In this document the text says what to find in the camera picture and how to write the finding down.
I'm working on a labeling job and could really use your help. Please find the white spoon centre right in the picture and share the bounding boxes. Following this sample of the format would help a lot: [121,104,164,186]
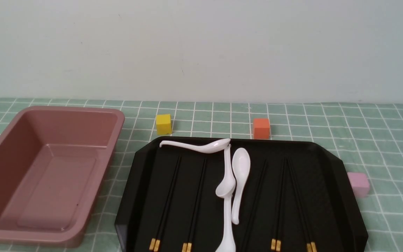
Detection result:
[231,147,250,225]

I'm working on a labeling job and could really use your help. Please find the green checked tablecloth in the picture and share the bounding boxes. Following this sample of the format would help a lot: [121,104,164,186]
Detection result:
[0,97,403,252]

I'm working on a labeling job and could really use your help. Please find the white spoon lying top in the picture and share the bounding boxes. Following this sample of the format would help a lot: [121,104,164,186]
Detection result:
[160,138,231,154]

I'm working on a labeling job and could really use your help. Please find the white spoon bottom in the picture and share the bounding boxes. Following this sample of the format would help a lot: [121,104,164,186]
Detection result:
[215,195,236,252]

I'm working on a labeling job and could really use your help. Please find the black plastic tray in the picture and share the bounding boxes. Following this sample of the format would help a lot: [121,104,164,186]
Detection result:
[115,136,368,252]

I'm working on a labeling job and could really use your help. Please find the white spoon centre left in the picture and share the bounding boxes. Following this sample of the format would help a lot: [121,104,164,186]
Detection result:
[215,145,236,199]

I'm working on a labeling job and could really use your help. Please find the pink cube block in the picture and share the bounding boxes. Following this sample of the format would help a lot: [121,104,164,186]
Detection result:
[347,172,370,198]

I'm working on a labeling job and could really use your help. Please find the pink plastic bin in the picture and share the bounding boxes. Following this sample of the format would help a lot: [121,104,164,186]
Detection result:
[0,106,125,247]

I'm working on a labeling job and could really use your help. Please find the yellow cube block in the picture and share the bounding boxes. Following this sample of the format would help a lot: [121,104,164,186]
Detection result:
[156,114,172,135]

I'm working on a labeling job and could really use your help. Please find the orange cube block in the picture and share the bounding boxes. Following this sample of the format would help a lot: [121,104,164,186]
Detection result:
[253,118,270,139]

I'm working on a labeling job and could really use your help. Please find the black chopstick pair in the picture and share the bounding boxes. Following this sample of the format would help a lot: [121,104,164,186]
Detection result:
[271,157,288,252]
[287,157,317,252]
[181,158,207,252]
[149,155,181,252]

